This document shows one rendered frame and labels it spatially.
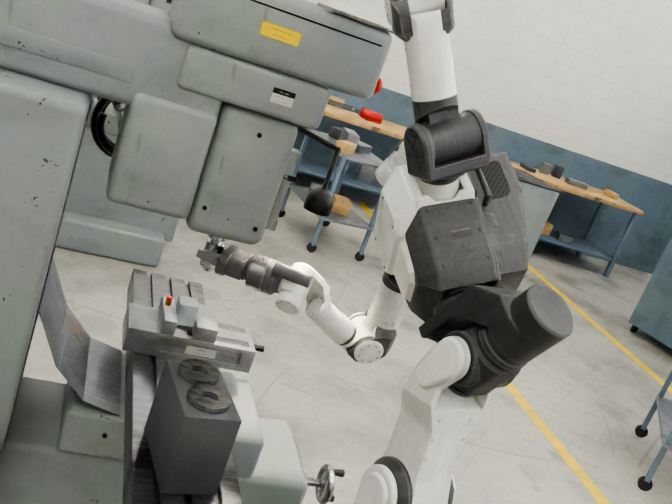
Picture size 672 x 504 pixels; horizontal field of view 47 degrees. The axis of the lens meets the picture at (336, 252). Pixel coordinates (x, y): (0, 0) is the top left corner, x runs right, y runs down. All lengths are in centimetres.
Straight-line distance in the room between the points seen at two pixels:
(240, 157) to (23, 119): 47
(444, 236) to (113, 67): 78
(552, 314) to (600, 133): 871
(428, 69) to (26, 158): 81
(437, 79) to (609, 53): 845
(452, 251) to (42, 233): 85
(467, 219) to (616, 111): 860
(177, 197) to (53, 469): 75
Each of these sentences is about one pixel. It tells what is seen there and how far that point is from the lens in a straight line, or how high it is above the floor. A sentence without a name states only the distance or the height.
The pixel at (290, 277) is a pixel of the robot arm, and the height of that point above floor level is 127.
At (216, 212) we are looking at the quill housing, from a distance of 185.
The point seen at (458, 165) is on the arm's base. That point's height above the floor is 170.
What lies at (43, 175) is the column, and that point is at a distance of 169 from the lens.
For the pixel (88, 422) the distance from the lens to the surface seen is 201.
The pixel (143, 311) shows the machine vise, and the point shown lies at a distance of 220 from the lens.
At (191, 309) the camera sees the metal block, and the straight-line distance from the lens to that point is 213.
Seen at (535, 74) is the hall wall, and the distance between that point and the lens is 954.
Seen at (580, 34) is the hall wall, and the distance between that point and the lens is 972.
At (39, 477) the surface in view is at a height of 62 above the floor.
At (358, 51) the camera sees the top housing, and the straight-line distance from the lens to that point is 178.
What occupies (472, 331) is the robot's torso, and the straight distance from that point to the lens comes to 155.
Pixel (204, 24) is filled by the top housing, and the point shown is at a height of 178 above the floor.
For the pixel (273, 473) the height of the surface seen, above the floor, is 71.
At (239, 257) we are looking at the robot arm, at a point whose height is 126.
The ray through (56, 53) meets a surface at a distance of 175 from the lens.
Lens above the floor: 192
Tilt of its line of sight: 17 degrees down
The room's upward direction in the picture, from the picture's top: 20 degrees clockwise
